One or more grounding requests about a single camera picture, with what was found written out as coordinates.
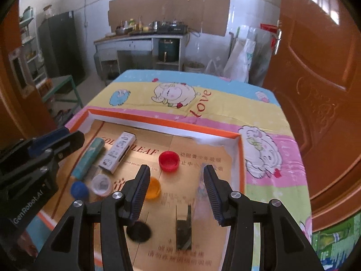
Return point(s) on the white shelf rack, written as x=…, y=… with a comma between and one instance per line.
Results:
x=29, y=39

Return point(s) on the metal strike plate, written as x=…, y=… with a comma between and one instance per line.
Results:
x=18, y=72

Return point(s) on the red paper strip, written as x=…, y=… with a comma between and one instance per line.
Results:
x=268, y=27

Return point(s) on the red bottle cap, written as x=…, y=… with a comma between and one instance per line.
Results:
x=169, y=161

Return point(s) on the green printed cloth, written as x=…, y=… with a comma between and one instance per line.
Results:
x=330, y=241

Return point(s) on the green stool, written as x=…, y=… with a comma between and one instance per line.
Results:
x=60, y=83

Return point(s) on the orange round lid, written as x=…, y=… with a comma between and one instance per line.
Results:
x=155, y=189

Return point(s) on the cardboard wall panel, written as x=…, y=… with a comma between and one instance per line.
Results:
x=169, y=8

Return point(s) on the black round lid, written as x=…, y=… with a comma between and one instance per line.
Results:
x=138, y=233

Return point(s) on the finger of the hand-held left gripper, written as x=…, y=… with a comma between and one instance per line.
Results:
x=48, y=141
x=69, y=145

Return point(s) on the black refrigerator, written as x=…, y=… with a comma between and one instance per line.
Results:
x=60, y=45

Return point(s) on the brown wooden door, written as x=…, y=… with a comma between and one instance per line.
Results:
x=310, y=62

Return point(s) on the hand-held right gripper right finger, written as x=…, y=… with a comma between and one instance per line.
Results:
x=211, y=194

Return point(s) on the orange-rimmed cardboard box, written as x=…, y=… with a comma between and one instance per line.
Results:
x=180, y=152

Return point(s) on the black gas stove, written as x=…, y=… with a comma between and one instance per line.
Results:
x=172, y=28

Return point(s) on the cartoon printed tablecloth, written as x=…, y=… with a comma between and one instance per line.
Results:
x=225, y=104

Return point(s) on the white bottle cap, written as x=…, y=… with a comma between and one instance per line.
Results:
x=101, y=185

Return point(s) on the brown wooden door frame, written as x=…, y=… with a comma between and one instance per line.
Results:
x=11, y=113

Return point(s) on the blue bottle cap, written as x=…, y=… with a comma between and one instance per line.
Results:
x=79, y=190

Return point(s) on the metal bowl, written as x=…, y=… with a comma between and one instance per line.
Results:
x=123, y=31

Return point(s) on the kitchen counter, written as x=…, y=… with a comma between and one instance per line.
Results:
x=127, y=43

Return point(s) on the steel cooking pot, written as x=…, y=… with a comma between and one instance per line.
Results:
x=155, y=26

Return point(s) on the teal tube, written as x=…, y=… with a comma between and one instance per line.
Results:
x=87, y=158

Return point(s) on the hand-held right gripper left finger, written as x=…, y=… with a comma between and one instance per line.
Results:
x=141, y=192

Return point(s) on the white printed small box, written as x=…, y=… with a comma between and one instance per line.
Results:
x=118, y=151

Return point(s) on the large white plastic bag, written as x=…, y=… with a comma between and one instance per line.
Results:
x=239, y=59

